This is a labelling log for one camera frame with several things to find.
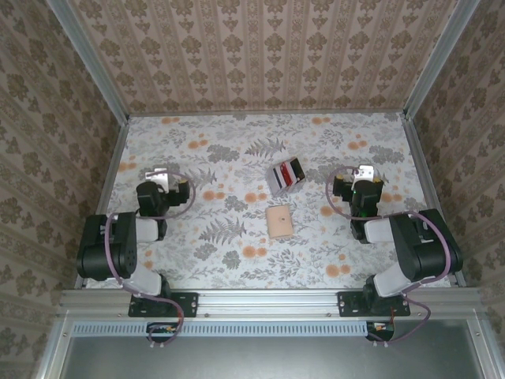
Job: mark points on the red white small box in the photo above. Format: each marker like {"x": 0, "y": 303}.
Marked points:
{"x": 286, "y": 177}

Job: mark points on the beige card holder wallet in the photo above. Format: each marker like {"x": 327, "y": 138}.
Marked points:
{"x": 280, "y": 222}

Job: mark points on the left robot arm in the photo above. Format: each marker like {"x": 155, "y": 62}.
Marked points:
{"x": 114, "y": 248}

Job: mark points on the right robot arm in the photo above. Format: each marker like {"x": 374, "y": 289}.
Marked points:
{"x": 422, "y": 248}

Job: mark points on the floral patterned table cover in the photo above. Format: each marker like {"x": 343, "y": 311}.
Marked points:
{"x": 252, "y": 260}

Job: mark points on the small black circuit board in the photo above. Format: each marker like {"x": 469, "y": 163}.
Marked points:
{"x": 380, "y": 331}
{"x": 162, "y": 331}

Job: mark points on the grey sheet metal panel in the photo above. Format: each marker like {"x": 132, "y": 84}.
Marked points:
{"x": 268, "y": 359}

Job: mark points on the aluminium frame side rail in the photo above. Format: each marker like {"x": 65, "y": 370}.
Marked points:
{"x": 104, "y": 189}
{"x": 438, "y": 189}

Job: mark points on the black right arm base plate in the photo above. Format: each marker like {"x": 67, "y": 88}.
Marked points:
{"x": 351, "y": 304}

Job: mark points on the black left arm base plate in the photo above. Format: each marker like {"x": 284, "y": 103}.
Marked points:
{"x": 189, "y": 304}

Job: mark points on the aluminium frame post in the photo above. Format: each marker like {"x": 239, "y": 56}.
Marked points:
{"x": 442, "y": 59}
{"x": 90, "y": 63}

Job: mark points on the aluminium frame cross rail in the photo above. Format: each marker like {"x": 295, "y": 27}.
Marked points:
{"x": 268, "y": 302}

